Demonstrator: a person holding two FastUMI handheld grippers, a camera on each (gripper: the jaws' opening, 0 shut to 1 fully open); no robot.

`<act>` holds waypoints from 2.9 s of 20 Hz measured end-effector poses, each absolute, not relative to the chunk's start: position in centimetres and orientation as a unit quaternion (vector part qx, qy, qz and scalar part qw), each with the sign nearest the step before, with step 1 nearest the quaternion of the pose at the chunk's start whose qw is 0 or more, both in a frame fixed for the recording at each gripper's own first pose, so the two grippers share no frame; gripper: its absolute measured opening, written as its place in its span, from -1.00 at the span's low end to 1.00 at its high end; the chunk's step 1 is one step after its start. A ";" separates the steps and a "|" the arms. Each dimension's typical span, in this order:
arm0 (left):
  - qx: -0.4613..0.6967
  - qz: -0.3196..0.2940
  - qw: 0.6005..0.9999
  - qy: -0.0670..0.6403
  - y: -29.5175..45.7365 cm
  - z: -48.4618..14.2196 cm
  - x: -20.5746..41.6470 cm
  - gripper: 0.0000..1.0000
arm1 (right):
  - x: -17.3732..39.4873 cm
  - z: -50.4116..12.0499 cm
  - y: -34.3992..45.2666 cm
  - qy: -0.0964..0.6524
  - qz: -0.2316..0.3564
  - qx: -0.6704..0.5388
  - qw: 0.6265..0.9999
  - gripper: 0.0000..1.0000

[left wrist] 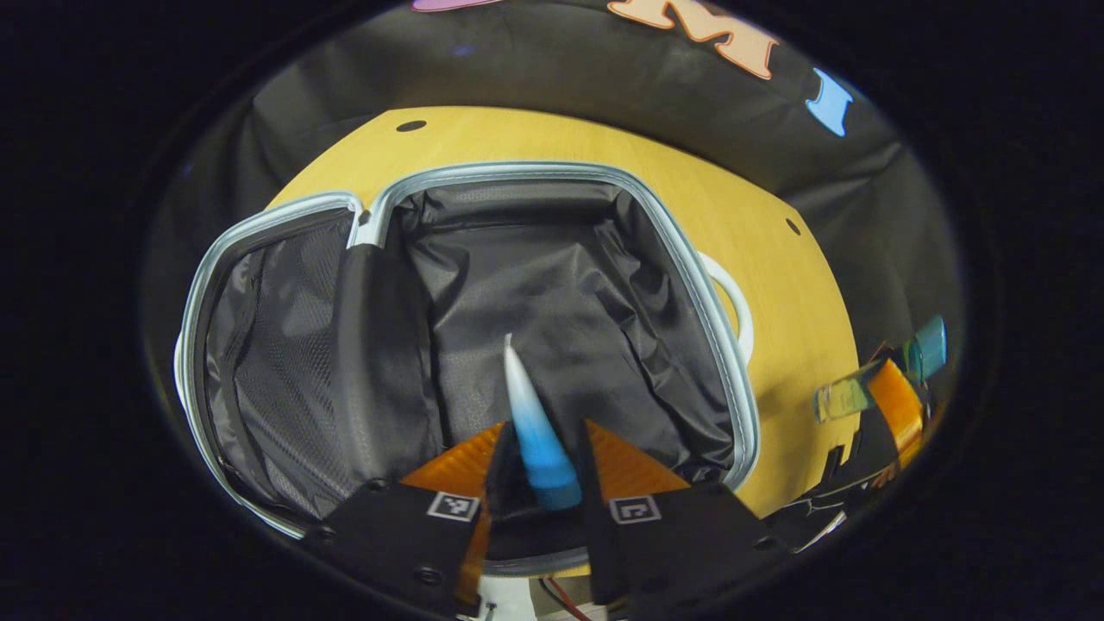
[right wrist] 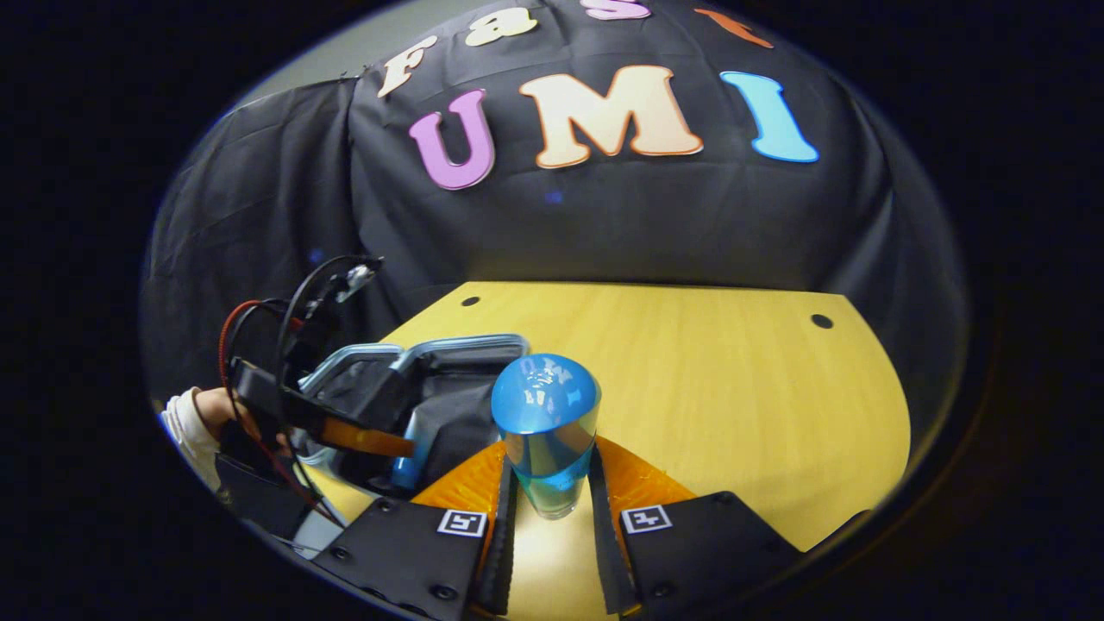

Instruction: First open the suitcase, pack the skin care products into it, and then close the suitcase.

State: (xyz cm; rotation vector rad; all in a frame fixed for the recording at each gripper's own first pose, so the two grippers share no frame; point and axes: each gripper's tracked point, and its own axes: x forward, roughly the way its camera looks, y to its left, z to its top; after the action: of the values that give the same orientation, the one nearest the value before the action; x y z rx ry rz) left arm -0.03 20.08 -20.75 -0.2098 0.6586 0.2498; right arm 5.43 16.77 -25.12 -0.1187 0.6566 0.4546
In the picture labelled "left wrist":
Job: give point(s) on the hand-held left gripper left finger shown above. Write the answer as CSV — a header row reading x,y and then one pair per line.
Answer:
x,y
388,535

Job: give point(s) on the blue and white tube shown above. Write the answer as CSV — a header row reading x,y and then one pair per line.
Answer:
x,y
539,448

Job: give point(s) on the light blue suitcase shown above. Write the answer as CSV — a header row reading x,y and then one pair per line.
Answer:
x,y
561,285

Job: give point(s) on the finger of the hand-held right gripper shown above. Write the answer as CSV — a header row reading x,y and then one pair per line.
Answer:
x,y
897,405

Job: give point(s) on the green bottle with blue cap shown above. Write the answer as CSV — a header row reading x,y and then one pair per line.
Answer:
x,y
849,397

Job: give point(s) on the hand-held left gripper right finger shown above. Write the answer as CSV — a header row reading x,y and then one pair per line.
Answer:
x,y
690,543

